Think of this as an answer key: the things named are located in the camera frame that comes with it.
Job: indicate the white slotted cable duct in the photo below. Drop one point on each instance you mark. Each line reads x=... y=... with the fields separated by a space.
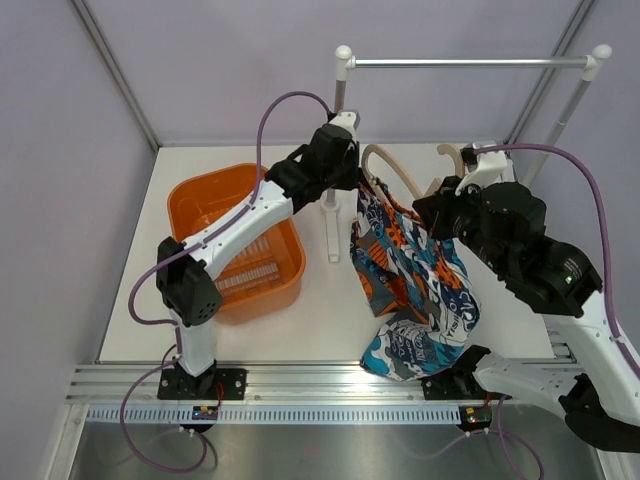
x=278 y=415

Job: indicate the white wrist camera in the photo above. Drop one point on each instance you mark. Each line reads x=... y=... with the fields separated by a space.
x=348 y=120
x=483 y=165

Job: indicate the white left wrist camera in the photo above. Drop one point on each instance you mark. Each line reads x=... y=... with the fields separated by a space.
x=348 y=120

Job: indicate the silver white clothes rack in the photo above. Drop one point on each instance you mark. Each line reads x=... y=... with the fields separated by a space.
x=345 y=62

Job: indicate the orange plastic basket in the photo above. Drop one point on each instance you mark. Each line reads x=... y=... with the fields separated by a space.
x=266 y=275

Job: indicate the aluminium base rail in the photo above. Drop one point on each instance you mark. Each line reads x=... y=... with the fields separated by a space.
x=314 y=383

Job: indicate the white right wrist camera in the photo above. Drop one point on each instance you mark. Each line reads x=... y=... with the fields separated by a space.
x=483 y=165

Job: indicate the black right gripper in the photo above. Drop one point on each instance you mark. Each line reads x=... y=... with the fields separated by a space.
x=437 y=209

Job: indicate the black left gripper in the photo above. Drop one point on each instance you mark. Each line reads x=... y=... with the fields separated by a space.
x=350 y=180

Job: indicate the wooden clothes hanger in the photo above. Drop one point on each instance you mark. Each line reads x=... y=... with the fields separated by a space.
x=443 y=149

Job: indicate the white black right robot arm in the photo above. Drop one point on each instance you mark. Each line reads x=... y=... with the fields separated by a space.
x=503 y=225

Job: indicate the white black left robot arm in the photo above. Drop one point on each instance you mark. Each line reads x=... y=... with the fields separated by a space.
x=187 y=270

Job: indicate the colourful patterned shorts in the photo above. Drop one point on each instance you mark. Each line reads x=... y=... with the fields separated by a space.
x=417 y=282

